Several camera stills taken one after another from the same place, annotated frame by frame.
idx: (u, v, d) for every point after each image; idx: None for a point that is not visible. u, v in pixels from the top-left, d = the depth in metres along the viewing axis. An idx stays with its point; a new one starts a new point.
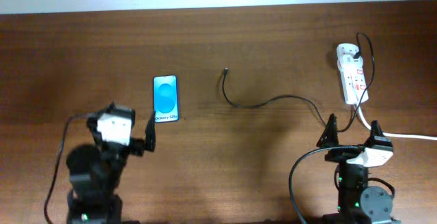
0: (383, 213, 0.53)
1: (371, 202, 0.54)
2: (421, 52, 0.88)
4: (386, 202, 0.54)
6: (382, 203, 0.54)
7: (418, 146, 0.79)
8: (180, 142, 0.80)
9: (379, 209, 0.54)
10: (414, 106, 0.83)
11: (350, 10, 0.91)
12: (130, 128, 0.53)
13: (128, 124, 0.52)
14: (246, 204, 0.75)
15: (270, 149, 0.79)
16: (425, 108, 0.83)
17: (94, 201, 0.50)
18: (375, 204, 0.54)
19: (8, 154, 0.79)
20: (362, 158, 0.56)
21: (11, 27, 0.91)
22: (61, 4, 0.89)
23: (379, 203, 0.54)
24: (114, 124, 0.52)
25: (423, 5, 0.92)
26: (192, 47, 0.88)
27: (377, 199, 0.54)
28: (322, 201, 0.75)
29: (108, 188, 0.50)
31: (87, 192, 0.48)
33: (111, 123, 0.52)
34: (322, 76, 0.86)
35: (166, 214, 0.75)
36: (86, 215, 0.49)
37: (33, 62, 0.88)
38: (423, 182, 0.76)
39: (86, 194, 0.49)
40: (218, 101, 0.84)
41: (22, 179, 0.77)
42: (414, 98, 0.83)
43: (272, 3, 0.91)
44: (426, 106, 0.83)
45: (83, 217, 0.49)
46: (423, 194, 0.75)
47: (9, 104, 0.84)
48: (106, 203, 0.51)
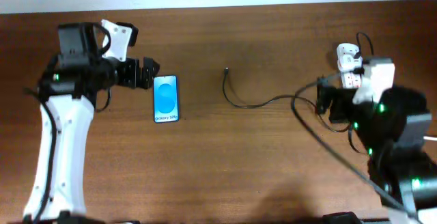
0: (418, 117, 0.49)
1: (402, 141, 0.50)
2: (422, 52, 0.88)
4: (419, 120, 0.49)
6: (420, 128, 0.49)
7: None
8: (180, 142, 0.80)
9: (414, 132, 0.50)
10: None
11: (350, 9, 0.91)
12: (127, 34, 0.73)
13: (125, 31, 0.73)
14: (246, 204, 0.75)
15: (270, 149, 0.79)
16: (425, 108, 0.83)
17: (76, 59, 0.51)
18: (406, 143, 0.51)
19: (9, 155, 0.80)
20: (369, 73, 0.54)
21: (11, 27, 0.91)
22: (60, 4, 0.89)
23: (416, 120, 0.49)
24: (114, 29, 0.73)
25: (423, 4, 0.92)
26: (192, 46, 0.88)
27: (412, 117, 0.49)
28: (322, 201, 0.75)
29: (94, 55, 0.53)
31: (74, 45, 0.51)
33: (113, 28, 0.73)
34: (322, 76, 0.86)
35: (166, 215, 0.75)
36: (57, 76, 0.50)
37: (33, 62, 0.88)
38: None
39: (72, 50, 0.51)
40: (218, 100, 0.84)
41: (22, 180, 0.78)
42: None
43: (272, 3, 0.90)
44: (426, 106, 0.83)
45: (55, 78, 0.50)
46: None
47: (9, 104, 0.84)
48: (89, 69, 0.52)
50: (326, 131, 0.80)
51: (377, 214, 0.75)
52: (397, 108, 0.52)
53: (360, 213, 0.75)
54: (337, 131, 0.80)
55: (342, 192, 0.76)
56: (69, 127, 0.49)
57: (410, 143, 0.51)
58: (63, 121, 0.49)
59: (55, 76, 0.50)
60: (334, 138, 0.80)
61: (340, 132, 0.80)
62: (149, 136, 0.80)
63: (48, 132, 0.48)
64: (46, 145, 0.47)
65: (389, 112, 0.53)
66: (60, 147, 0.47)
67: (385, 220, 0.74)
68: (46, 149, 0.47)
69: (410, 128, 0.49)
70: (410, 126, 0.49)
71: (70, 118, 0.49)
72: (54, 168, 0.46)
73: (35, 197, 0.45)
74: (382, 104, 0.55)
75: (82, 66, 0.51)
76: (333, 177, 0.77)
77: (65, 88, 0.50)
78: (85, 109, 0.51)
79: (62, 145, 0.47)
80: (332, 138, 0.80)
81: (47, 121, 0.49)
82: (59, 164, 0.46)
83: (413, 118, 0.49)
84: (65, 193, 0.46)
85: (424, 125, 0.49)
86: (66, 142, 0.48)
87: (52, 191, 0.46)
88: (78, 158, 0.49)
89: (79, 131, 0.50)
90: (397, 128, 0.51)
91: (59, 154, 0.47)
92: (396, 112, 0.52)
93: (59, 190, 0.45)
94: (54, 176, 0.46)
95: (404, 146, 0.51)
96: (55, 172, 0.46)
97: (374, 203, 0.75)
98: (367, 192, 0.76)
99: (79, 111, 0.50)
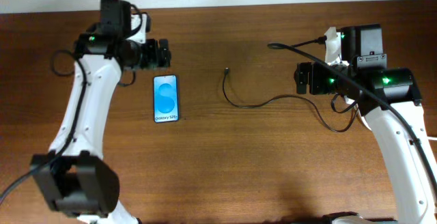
0: (367, 31, 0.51)
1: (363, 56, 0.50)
2: (422, 52, 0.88)
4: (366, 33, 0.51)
6: (374, 39, 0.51)
7: None
8: (180, 142, 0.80)
9: (371, 43, 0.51)
10: None
11: (350, 9, 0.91)
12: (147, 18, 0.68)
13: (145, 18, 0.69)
14: (246, 204, 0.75)
15: (270, 149, 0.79)
16: (425, 107, 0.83)
17: (112, 28, 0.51)
18: (368, 57, 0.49)
19: (8, 154, 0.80)
20: (330, 36, 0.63)
21: (10, 27, 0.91)
22: (59, 3, 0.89)
23: (363, 38, 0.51)
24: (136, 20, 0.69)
25: (423, 4, 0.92)
26: (192, 46, 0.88)
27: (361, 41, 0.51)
28: (322, 201, 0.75)
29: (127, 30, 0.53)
31: (112, 16, 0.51)
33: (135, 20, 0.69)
34: None
35: (166, 215, 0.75)
36: (92, 39, 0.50)
37: (33, 61, 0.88)
38: None
39: (108, 21, 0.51)
40: (218, 100, 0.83)
41: (22, 179, 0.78)
42: None
43: (272, 3, 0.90)
44: (426, 106, 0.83)
45: (89, 40, 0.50)
46: None
47: (9, 104, 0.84)
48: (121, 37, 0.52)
50: (326, 131, 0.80)
51: (377, 214, 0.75)
52: (350, 31, 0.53)
53: (360, 213, 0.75)
54: (337, 131, 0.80)
55: (342, 192, 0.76)
56: (100, 80, 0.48)
57: (371, 59, 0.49)
58: (93, 75, 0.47)
59: (89, 38, 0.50)
60: (333, 138, 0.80)
61: (339, 132, 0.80)
62: (149, 136, 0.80)
63: (78, 84, 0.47)
64: (75, 97, 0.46)
65: (349, 36, 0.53)
66: (87, 97, 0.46)
67: (385, 220, 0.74)
68: (76, 100, 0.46)
69: (364, 42, 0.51)
70: (363, 37, 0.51)
71: (100, 73, 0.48)
72: (80, 112, 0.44)
73: (59, 141, 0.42)
74: (342, 33, 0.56)
75: (115, 34, 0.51)
76: (334, 177, 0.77)
77: (97, 50, 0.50)
78: (113, 74, 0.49)
79: (91, 94, 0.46)
80: (331, 138, 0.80)
81: (78, 75, 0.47)
82: (85, 111, 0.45)
83: (366, 33, 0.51)
84: (87, 136, 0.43)
85: (376, 36, 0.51)
86: (95, 87, 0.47)
87: (76, 134, 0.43)
88: (102, 113, 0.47)
89: (106, 89, 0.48)
90: (358, 46, 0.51)
91: (87, 103, 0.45)
92: (352, 33, 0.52)
93: (83, 132, 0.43)
94: (81, 119, 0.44)
95: (366, 61, 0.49)
96: (81, 116, 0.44)
97: (374, 203, 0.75)
98: (366, 191, 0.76)
99: (109, 72, 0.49)
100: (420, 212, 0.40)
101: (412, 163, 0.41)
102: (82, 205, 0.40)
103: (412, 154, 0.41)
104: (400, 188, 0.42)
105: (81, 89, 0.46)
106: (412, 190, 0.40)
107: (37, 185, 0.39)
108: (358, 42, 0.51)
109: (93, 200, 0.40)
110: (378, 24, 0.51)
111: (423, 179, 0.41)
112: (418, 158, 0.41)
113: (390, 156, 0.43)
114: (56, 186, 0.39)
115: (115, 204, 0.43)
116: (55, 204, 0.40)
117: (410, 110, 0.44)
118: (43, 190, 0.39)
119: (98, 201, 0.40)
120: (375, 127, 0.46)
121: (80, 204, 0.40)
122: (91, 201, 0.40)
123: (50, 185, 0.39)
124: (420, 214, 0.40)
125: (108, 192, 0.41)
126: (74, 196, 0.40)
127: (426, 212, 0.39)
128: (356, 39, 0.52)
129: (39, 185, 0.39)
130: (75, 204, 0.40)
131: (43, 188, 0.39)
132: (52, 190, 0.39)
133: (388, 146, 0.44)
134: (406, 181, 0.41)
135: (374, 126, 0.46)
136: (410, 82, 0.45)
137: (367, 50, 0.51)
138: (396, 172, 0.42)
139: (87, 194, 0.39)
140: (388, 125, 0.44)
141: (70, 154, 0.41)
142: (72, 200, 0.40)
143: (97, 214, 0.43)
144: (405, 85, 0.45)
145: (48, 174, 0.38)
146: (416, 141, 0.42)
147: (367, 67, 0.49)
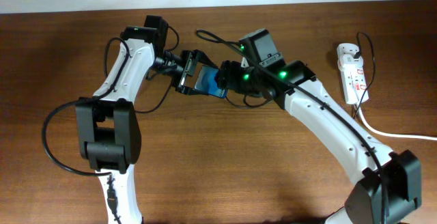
0: (259, 39, 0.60)
1: (263, 60, 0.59)
2: (421, 50, 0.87)
4: (259, 43, 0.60)
6: (267, 44, 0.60)
7: (425, 145, 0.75)
8: (180, 143, 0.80)
9: (266, 48, 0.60)
10: (418, 102, 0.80)
11: (349, 9, 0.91)
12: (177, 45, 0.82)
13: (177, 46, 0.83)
14: (246, 204, 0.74)
15: (270, 150, 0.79)
16: (431, 105, 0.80)
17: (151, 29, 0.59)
18: (268, 61, 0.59)
19: (8, 154, 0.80)
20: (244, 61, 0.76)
21: (13, 27, 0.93)
22: (62, 4, 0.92)
23: (262, 47, 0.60)
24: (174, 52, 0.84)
25: (419, 5, 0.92)
26: (191, 46, 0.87)
27: (260, 50, 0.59)
28: (323, 201, 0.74)
29: (160, 39, 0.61)
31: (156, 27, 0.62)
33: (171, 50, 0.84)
34: (319, 71, 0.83)
35: (166, 215, 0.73)
36: (136, 28, 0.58)
37: (33, 61, 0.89)
38: (429, 181, 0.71)
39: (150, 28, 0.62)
40: (218, 100, 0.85)
41: (22, 179, 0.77)
42: (418, 95, 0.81)
43: (270, 3, 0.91)
44: (432, 104, 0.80)
45: (134, 30, 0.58)
46: (431, 195, 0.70)
47: (9, 103, 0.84)
48: (158, 34, 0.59)
50: None
51: None
52: (247, 42, 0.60)
53: None
54: None
55: (343, 192, 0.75)
56: (141, 53, 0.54)
57: (271, 61, 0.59)
58: (135, 50, 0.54)
59: (134, 29, 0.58)
60: None
61: None
62: (149, 135, 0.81)
63: (122, 57, 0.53)
64: (119, 61, 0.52)
65: (247, 47, 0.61)
66: (128, 65, 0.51)
67: None
68: (118, 67, 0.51)
69: (260, 48, 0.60)
70: (258, 46, 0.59)
71: (142, 50, 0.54)
72: (121, 75, 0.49)
73: (100, 90, 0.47)
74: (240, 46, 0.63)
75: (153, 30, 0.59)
76: (334, 177, 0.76)
77: (138, 37, 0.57)
78: (149, 57, 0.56)
79: (131, 66, 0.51)
80: None
81: (122, 51, 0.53)
82: (127, 76, 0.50)
83: (259, 41, 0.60)
84: (125, 91, 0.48)
85: (268, 39, 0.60)
86: (136, 61, 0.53)
87: (116, 88, 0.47)
88: (136, 85, 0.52)
89: (143, 65, 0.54)
90: (257, 53, 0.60)
91: (127, 67, 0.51)
92: (248, 44, 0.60)
93: (123, 88, 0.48)
94: (122, 77, 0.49)
95: (268, 64, 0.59)
96: (122, 76, 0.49)
97: None
98: None
99: (148, 52, 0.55)
100: (354, 156, 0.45)
101: (330, 122, 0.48)
102: (110, 151, 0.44)
103: (326, 115, 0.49)
104: (333, 147, 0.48)
105: (125, 60, 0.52)
106: (340, 143, 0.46)
107: (78, 119, 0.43)
108: (255, 50, 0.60)
109: (121, 147, 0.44)
110: (265, 30, 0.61)
111: (344, 131, 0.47)
112: (332, 117, 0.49)
113: (315, 126, 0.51)
114: (92, 125, 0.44)
115: (135, 162, 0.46)
116: (86, 147, 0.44)
117: (311, 87, 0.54)
118: (80, 127, 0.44)
119: (125, 148, 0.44)
120: (295, 112, 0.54)
121: (109, 149, 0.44)
122: (119, 147, 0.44)
123: (87, 124, 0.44)
124: (356, 158, 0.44)
125: (134, 144, 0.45)
126: (104, 147, 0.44)
127: (358, 154, 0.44)
128: (252, 48, 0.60)
129: (78, 121, 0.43)
130: (104, 147, 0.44)
131: (79, 126, 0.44)
132: (88, 130, 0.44)
133: (311, 120, 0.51)
134: (331, 138, 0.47)
135: (295, 113, 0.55)
136: (302, 70, 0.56)
137: (264, 54, 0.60)
138: (323, 136, 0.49)
139: (117, 138, 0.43)
140: (300, 102, 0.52)
141: (109, 102, 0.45)
142: (104, 147, 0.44)
143: (118, 169, 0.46)
144: (299, 74, 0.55)
145: (90, 112, 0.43)
146: (325, 104, 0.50)
147: (270, 67, 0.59)
